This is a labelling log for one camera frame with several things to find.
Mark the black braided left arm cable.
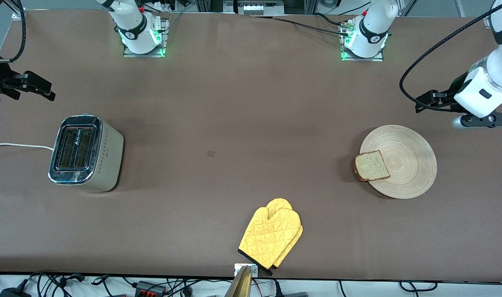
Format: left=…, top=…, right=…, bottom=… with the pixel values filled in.
left=399, top=1, right=502, bottom=113

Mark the thick black table cable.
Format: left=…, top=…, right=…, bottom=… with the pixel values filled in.
left=314, top=12, right=344, bottom=26

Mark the brown bread slice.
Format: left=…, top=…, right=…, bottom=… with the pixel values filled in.
left=354, top=150, right=391, bottom=182

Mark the round wooden plate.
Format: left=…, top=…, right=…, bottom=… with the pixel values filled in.
left=360, top=125, right=438, bottom=200

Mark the small metal mount bracket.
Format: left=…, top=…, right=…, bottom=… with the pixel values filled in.
left=234, top=264, right=259, bottom=278

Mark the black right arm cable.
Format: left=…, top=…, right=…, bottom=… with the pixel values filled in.
left=0, top=0, right=27, bottom=64

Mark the yellow quilted oven mitt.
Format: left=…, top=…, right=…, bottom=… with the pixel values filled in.
left=266, top=198, right=304, bottom=277
left=238, top=206, right=299, bottom=273

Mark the silver two-slot toaster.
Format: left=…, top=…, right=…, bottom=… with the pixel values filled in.
left=48, top=113, right=125, bottom=193

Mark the brass coloured camera pole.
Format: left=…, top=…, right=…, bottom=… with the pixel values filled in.
left=224, top=265, right=253, bottom=297

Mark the thin black table cable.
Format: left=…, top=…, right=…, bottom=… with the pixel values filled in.
left=251, top=15, right=350, bottom=37

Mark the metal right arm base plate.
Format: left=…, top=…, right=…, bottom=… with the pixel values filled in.
left=123, top=19, right=170, bottom=58

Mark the white toaster power cord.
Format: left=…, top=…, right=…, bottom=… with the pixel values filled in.
left=0, top=143, right=54, bottom=151

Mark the white power strip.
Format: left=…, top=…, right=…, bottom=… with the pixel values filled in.
left=238, top=0, right=285, bottom=16

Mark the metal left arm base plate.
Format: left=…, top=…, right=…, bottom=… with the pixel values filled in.
left=340, top=21, right=384, bottom=62

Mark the black red connector box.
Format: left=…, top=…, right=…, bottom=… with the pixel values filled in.
left=134, top=280, right=167, bottom=296

